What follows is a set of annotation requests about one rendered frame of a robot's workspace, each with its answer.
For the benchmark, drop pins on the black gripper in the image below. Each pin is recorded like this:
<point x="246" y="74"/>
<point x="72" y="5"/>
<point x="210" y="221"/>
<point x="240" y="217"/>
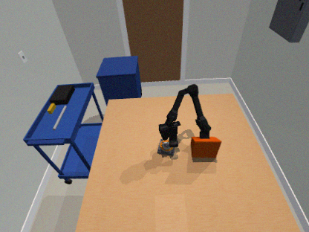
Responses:
<point x="173" y="141"/>

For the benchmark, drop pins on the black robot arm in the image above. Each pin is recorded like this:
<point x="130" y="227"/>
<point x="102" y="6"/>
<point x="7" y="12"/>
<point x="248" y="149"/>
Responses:
<point x="172" y="126"/>

